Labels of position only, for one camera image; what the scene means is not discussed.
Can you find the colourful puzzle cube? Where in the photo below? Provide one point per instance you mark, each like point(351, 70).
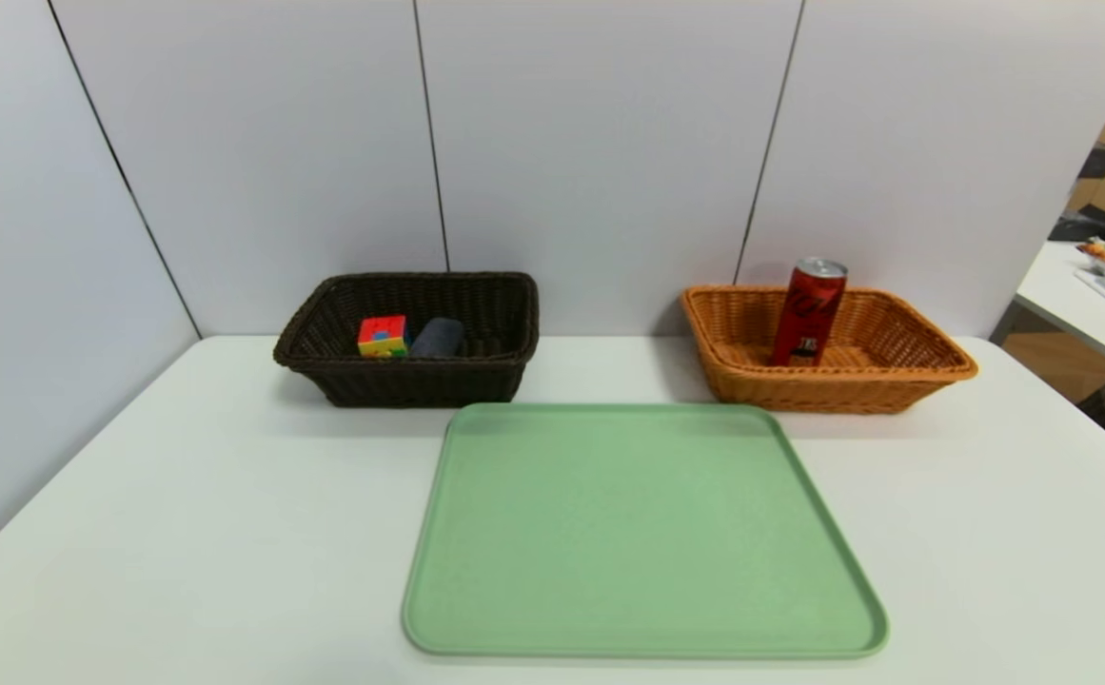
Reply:
point(383, 336)

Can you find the light green plastic tray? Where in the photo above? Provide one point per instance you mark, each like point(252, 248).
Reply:
point(647, 542)

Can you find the dark brown wicker basket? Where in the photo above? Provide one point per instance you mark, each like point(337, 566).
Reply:
point(419, 385)

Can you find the red soda can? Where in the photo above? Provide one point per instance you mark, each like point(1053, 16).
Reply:
point(809, 309)

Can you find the dark grey towel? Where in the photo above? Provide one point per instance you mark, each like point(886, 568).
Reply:
point(438, 339)

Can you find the small black background object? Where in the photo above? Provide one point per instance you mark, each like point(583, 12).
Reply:
point(1099, 160)

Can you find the orange wicker basket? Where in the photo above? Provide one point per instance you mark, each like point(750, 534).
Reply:
point(895, 390)

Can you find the white round-edged side table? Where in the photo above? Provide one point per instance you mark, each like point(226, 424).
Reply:
point(1075, 304)

